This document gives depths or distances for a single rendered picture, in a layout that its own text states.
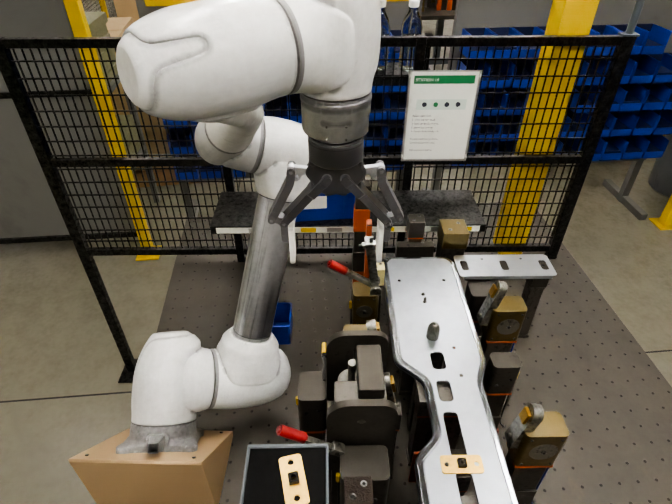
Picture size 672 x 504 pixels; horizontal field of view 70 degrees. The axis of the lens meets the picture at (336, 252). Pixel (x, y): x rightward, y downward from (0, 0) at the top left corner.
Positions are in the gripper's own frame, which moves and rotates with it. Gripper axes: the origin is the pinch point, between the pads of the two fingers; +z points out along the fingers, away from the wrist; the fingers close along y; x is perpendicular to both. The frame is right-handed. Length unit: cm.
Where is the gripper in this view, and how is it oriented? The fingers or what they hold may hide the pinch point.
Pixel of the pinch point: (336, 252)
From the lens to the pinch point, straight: 76.7
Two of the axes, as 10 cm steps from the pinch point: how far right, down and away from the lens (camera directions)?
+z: 0.0, 7.8, 6.2
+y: 10.0, -0.1, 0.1
